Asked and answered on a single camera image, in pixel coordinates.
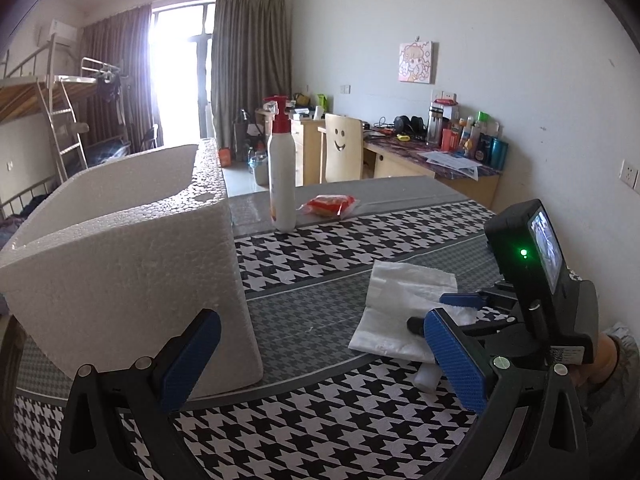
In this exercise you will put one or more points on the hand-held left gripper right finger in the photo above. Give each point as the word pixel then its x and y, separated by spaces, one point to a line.
pixel 455 360

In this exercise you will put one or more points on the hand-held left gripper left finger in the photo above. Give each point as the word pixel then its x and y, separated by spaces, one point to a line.
pixel 190 360

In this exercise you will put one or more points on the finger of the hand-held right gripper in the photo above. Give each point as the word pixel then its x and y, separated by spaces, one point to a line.
pixel 462 299
pixel 416 325

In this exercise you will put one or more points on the white foam pouch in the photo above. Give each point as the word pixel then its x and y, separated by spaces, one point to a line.
pixel 400 300

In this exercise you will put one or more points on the white foam box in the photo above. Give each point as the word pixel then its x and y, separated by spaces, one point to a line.
pixel 125 260

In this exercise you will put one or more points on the person's right forearm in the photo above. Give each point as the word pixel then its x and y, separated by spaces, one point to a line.
pixel 615 395

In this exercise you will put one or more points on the person's right hand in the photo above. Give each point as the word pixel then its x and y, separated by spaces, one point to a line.
pixel 602 355

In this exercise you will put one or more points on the houndstooth tablecloth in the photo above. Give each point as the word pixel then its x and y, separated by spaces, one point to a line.
pixel 325 260

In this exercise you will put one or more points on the white papers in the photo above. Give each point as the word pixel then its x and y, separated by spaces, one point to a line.
pixel 452 162

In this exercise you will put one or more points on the row of toiletry bottles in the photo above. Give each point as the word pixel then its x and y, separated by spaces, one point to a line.
pixel 465 135

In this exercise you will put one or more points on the red snack packet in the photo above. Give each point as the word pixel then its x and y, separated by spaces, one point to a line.
pixel 327 206

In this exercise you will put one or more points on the light wooden desk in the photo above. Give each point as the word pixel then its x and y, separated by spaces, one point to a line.
pixel 400 160

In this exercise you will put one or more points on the black headphones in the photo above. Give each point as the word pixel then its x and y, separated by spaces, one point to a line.
pixel 409 124

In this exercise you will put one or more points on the wooden chair with smiley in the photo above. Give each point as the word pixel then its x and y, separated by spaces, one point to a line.
pixel 342 150

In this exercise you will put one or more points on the white pump bottle red cap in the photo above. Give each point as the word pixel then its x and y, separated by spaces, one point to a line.
pixel 281 175

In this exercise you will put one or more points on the orange floor container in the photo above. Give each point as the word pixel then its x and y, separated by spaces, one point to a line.
pixel 225 156

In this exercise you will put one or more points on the blue patterned quilt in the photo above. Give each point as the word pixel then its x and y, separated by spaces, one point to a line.
pixel 10 227

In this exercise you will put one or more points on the black folding chair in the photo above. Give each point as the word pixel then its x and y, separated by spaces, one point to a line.
pixel 150 137

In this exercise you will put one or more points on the grey metal bunk bed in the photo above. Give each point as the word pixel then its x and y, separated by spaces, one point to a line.
pixel 100 150
pixel 20 95

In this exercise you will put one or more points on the yellow bag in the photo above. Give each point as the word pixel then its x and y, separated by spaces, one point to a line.
pixel 301 98

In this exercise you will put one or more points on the grey metal bunk ladder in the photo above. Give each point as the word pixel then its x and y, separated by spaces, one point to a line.
pixel 62 130

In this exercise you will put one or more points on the glass balcony door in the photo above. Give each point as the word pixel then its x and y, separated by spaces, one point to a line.
pixel 182 75

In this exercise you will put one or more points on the dark hanging clothes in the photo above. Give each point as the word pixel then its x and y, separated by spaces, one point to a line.
pixel 107 82

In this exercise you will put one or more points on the brown curtain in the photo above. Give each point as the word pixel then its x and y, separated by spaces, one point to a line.
pixel 250 60
pixel 115 60

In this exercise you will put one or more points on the white air conditioner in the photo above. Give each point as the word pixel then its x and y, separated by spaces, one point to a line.
pixel 57 32

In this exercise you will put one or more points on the cartoon wall poster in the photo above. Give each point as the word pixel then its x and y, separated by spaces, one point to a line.
pixel 416 62

